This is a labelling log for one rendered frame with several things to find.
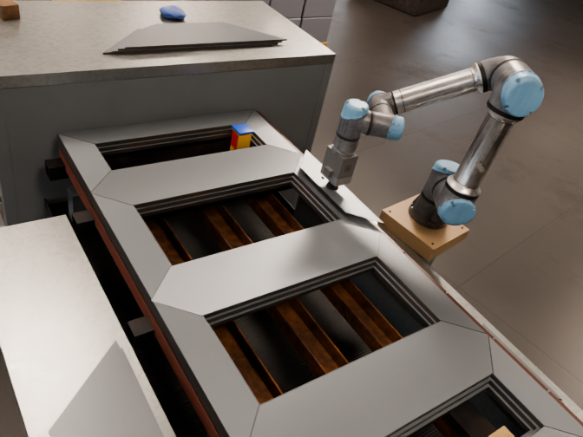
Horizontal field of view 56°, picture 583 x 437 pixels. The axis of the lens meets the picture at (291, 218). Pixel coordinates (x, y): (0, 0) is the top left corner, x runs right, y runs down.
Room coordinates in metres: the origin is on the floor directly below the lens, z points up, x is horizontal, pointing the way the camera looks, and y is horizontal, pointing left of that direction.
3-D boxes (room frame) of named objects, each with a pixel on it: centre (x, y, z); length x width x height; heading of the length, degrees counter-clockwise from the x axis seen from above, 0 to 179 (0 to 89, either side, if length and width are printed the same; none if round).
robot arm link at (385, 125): (1.54, -0.20, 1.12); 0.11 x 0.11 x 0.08; 8
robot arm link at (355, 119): (1.51, -0.11, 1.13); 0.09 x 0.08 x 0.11; 98
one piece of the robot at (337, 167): (1.50, -0.09, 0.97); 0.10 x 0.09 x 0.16; 133
